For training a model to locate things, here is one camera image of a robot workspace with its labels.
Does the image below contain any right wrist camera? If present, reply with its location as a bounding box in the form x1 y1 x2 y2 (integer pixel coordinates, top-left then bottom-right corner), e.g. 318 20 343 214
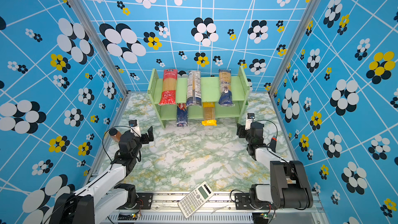
245 113 255 130

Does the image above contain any white scientific calculator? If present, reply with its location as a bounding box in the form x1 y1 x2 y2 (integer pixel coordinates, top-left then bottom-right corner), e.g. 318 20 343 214
177 181 214 219

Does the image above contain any red black marker pen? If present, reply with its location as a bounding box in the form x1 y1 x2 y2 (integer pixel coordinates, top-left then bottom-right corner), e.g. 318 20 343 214
268 136 277 152

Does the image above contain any red spaghetti bag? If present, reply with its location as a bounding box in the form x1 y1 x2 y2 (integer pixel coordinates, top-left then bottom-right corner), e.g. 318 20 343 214
159 69 178 105

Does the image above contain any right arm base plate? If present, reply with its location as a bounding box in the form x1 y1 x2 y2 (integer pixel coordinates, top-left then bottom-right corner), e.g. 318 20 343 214
230 192 274 212

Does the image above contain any yellow blue spaghetti bag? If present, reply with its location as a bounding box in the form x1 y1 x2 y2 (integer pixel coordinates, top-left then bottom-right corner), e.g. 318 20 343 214
218 69 234 107

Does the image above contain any blue Barilla pasta box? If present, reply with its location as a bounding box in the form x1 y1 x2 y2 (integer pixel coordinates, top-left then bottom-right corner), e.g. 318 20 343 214
176 103 188 127

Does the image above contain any clear grey spaghetti bag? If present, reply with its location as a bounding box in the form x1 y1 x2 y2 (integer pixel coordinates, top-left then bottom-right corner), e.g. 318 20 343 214
186 71 202 107

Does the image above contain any aluminium front rail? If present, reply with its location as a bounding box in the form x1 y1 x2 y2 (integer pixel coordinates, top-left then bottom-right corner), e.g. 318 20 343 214
57 191 330 224

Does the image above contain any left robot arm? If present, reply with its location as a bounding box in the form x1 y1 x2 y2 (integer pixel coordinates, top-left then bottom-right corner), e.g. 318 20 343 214
43 125 154 224

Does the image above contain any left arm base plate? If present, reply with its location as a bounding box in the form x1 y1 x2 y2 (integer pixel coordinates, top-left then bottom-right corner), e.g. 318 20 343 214
118 192 153 211

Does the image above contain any green wooden shelf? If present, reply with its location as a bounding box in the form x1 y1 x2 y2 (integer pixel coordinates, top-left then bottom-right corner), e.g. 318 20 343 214
147 67 250 128

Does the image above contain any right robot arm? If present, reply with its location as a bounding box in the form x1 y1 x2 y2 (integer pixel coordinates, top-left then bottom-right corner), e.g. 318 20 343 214
236 121 314 211

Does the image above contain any spice jar black lid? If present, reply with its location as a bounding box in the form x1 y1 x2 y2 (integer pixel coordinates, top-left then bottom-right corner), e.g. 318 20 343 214
108 128 122 143

